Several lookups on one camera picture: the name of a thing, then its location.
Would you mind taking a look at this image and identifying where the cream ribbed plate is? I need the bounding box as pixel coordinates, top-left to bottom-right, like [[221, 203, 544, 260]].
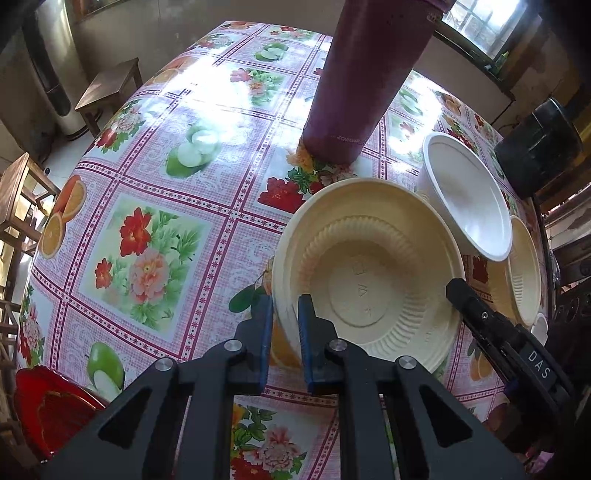
[[489, 215, 542, 329], [271, 178, 466, 374]]

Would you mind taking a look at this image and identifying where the purple thermos bottle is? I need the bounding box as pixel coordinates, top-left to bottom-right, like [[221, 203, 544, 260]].
[[301, 0, 451, 164]]

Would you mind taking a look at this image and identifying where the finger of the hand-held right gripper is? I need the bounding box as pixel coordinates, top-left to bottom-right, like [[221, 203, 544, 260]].
[[445, 278, 525, 365]]

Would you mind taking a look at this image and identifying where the white standing air conditioner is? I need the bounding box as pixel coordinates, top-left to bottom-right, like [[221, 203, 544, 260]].
[[23, 0, 88, 141]]

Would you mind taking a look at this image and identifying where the window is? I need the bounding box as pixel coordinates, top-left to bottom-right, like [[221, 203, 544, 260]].
[[434, 0, 541, 61]]

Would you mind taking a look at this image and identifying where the black pot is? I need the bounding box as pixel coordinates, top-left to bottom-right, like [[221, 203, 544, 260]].
[[494, 98, 583, 199]]

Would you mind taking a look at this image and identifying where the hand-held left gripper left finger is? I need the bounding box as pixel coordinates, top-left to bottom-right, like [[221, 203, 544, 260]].
[[41, 294, 276, 480]]

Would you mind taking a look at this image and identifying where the wooden stool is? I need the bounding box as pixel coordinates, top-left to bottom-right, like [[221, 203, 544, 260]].
[[75, 58, 144, 138]]

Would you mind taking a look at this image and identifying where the red plastic stool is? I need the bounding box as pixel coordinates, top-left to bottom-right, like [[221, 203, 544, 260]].
[[13, 364, 109, 462]]

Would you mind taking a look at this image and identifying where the floral fruit print tablecloth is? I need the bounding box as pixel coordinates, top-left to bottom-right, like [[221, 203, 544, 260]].
[[16, 21, 546, 480]]

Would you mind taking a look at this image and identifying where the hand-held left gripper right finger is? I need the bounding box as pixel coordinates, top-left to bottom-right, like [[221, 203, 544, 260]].
[[298, 294, 528, 480]]

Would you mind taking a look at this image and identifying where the wooden chair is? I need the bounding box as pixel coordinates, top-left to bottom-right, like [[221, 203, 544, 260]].
[[0, 152, 62, 370]]

